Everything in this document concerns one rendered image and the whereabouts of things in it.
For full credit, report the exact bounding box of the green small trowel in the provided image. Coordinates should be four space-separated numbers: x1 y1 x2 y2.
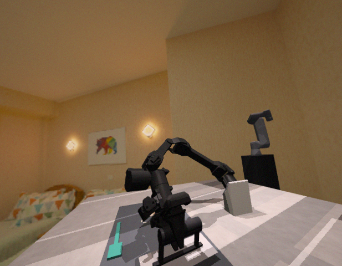
107 222 122 260

